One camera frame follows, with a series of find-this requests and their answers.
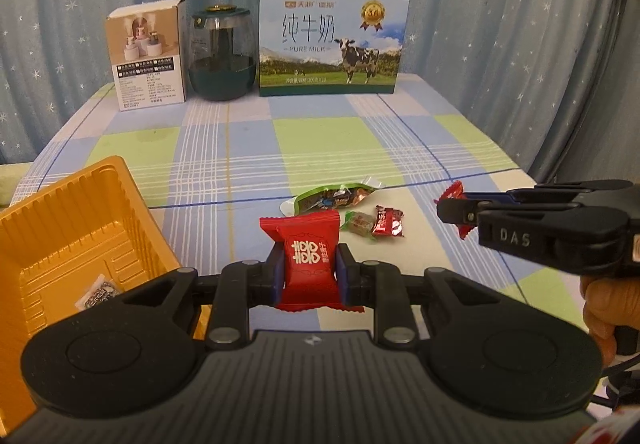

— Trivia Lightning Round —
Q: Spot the green snack packet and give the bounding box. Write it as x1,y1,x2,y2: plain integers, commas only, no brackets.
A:
280,178,384,217

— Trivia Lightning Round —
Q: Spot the checked tablecloth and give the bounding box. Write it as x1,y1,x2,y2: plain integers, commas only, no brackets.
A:
10,74,621,340

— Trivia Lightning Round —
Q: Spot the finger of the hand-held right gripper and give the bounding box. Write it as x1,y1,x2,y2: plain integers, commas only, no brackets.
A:
462,180,635,205
436,200,581,227

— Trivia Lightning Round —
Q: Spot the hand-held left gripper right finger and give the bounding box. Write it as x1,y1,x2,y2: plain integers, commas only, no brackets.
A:
336,244,496,351

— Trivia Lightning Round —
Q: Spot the red white printed garment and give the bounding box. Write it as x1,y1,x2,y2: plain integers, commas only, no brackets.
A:
575,406,640,444

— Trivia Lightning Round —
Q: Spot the white product box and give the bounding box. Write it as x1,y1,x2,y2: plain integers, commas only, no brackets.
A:
104,0,187,113

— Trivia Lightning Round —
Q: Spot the red snack packet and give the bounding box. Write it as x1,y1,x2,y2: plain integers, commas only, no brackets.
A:
259,210,362,313
433,180,476,241

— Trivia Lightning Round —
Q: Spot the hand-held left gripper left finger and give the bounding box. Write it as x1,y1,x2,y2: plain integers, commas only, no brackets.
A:
120,244,286,351

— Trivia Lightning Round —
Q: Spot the person's right hand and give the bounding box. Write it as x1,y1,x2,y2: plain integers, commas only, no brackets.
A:
581,266,640,341

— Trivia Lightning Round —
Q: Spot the small green yellow candy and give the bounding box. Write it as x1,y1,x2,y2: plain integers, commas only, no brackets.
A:
344,210,379,240

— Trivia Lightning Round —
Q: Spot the milk carton gift box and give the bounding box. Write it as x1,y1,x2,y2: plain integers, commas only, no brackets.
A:
257,0,408,98

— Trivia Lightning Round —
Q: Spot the clear grey snack packet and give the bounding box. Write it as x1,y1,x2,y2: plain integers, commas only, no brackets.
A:
75,274,124,311

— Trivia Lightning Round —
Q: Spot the dark glass jar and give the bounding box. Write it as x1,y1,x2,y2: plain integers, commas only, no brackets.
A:
187,4,259,102

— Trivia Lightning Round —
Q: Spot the light green sofa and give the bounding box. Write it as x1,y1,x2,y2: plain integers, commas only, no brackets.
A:
0,163,31,209

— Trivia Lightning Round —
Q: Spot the small dark red candy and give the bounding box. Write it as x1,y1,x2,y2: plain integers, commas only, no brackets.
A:
372,205,406,239

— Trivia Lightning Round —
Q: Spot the orange plastic tray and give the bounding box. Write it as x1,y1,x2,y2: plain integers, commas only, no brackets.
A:
0,155,211,430

